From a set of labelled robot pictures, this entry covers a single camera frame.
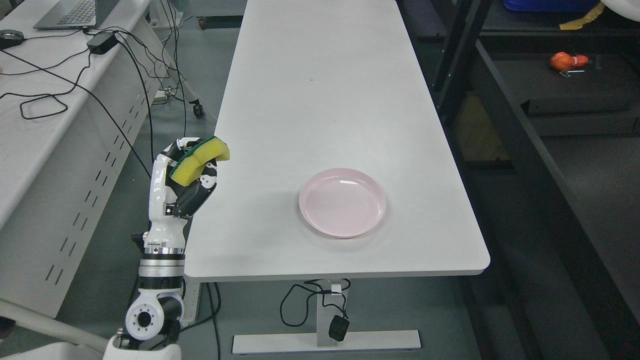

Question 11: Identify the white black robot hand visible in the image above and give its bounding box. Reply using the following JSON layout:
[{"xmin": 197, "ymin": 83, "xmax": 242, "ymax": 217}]
[{"xmin": 142, "ymin": 137, "xmax": 219, "ymax": 250}]

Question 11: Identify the green yellow sponge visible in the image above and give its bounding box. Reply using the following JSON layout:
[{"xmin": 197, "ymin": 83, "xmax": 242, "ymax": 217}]
[{"xmin": 169, "ymin": 136, "xmax": 230, "ymax": 187}]

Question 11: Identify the dark metal shelf rack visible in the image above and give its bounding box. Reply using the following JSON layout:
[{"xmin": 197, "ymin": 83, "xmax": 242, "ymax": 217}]
[{"xmin": 398, "ymin": 0, "xmax": 639, "ymax": 360}]

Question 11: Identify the white side desk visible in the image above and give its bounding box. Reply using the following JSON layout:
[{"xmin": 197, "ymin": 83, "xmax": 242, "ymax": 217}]
[{"xmin": 0, "ymin": 0, "xmax": 173, "ymax": 318}]

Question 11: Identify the pink plate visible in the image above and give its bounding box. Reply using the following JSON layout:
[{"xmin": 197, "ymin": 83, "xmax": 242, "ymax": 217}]
[{"xmin": 298, "ymin": 167, "xmax": 387, "ymax": 239}]

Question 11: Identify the black power adapter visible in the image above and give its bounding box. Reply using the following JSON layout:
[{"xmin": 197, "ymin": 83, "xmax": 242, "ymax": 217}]
[{"xmin": 86, "ymin": 30, "xmax": 119, "ymax": 55}]

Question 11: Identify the white table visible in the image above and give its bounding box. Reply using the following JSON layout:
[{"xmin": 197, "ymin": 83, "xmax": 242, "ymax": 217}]
[{"xmin": 185, "ymin": 0, "xmax": 490, "ymax": 281}]

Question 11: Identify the black table control box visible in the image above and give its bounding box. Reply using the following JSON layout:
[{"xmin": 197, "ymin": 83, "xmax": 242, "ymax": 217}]
[{"xmin": 327, "ymin": 315, "xmax": 350, "ymax": 342}]

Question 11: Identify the grey laptop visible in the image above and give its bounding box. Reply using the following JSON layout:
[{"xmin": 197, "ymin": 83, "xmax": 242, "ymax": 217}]
[{"xmin": 33, "ymin": 0, "xmax": 119, "ymax": 30}]

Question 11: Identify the black computer mouse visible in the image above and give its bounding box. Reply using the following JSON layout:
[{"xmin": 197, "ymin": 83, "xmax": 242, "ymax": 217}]
[{"xmin": 0, "ymin": 29, "xmax": 26, "ymax": 50}]

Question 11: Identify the blue plastic bin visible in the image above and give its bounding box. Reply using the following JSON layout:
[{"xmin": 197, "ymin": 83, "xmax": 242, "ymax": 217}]
[{"xmin": 502, "ymin": 0, "xmax": 600, "ymax": 13}]

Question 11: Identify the orange toy object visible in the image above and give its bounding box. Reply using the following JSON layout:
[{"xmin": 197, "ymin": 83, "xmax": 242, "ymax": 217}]
[{"xmin": 548, "ymin": 52, "xmax": 589, "ymax": 72}]

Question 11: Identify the yellow tape strip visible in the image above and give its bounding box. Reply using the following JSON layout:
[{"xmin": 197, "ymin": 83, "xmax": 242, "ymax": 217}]
[{"xmin": 558, "ymin": 2, "xmax": 606, "ymax": 31}]

